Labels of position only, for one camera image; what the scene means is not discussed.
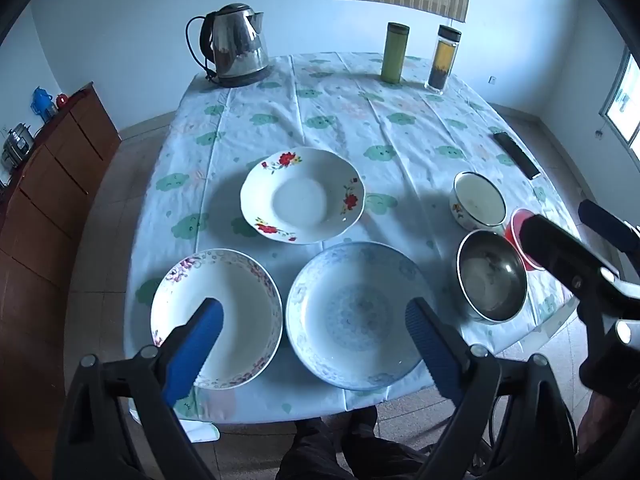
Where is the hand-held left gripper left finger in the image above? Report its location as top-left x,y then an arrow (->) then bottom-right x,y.
52,297 -> 225,480

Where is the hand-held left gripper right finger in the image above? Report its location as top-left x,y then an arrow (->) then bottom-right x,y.
405,298 -> 577,480

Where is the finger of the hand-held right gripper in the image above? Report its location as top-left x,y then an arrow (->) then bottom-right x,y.
578,199 -> 640,257
519,214 -> 622,307

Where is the red bowl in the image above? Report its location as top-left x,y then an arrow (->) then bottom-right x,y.
504,208 -> 548,272

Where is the purple flower white plate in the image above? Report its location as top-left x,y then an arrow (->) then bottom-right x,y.
150,248 -> 283,391

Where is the stainless steel bowl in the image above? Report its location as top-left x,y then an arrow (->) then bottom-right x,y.
456,229 -> 528,323

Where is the blue patterned plate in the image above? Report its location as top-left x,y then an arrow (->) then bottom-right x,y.
286,241 -> 436,392

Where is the white enamel bowl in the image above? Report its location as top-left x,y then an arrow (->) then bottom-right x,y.
448,171 -> 508,233

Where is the red flower white plate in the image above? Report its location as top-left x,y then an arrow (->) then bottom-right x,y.
240,147 -> 366,245

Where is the black remote control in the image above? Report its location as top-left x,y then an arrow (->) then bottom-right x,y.
493,131 -> 542,181

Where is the window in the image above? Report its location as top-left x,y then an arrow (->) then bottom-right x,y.
600,47 -> 640,161

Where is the brown wooden cabinet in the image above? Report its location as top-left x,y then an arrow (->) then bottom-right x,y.
0,82 -> 122,391

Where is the glass tea bottle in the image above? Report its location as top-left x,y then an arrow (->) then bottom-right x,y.
425,25 -> 462,95

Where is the green cloud print tablecloth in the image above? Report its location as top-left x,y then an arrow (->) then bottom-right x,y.
124,51 -> 581,426

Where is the green thermos bottle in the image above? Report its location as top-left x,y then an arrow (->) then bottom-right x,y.
381,22 -> 410,84

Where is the silver rice cooker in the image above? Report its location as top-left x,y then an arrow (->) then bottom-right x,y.
1,122 -> 35,171

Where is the blue plastic jug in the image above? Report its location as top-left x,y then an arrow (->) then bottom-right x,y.
31,86 -> 57,123

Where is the stainless steel electric kettle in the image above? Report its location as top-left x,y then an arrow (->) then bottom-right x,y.
186,3 -> 271,88

